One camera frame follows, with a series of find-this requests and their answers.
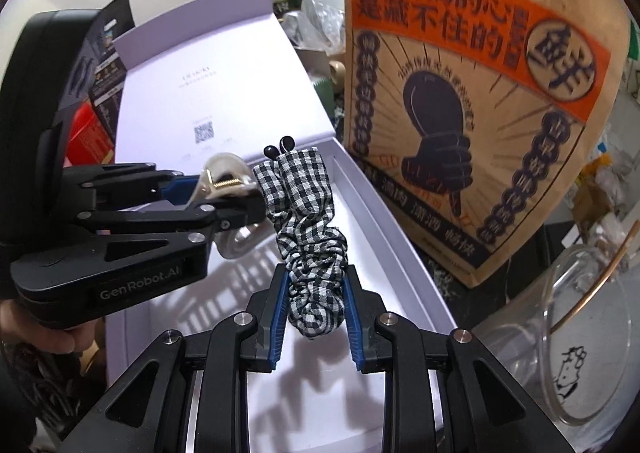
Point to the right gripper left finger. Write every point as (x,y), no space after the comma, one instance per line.
(261,351)

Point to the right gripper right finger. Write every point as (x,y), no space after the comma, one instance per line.
(371,352)

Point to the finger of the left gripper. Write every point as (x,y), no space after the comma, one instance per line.
(175,187)
(228,213)

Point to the pearl grey hair claw clip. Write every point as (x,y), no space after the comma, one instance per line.
(229,186)

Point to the black white gingham scrunchie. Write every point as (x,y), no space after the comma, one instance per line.
(299,204)

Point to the person left hand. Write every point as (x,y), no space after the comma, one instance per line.
(18,326)

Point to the red cylindrical tin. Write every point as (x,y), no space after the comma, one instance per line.
(89,143)

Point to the lavender open gift box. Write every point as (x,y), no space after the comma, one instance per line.
(209,86)

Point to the black printed pouch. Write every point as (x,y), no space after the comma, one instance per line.
(110,74)

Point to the clear glass cup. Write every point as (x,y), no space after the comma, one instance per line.
(571,369)

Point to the kraft paper snack bag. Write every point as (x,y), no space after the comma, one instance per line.
(473,118)

